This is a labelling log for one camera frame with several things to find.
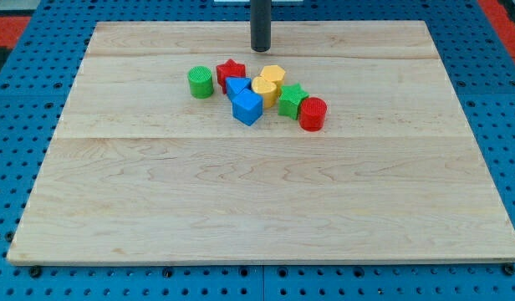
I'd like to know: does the yellow hexagon block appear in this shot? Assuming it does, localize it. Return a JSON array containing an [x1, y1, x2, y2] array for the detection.
[[260, 65, 286, 96]]

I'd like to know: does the green cylinder block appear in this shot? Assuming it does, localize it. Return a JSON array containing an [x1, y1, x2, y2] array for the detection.
[[187, 65, 214, 99]]

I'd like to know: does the red star block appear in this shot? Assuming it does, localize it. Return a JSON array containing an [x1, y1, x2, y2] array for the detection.
[[216, 59, 246, 94]]

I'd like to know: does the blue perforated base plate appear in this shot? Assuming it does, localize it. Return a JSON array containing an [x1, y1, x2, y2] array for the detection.
[[0, 0, 515, 300]]

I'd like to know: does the green star block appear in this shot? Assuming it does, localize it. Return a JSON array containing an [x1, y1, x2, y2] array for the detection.
[[278, 83, 309, 120]]

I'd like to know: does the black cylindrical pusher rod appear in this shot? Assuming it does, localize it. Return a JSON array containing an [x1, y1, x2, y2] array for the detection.
[[250, 0, 272, 53]]

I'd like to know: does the red cylinder block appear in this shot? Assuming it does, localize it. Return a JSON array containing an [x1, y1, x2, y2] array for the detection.
[[298, 97, 328, 131]]

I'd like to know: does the blue triangle block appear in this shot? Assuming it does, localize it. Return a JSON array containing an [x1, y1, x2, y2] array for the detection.
[[225, 77, 252, 100]]

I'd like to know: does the blue cube block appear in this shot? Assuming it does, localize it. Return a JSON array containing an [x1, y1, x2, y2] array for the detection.
[[232, 89, 263, 126]]

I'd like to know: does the yellow heart block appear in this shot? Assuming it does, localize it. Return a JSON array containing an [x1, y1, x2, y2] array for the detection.
[[251, 76, 278, 110]]

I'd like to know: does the light wooden board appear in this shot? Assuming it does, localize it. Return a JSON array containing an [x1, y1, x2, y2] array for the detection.
[[8, 21, 515, 267]]

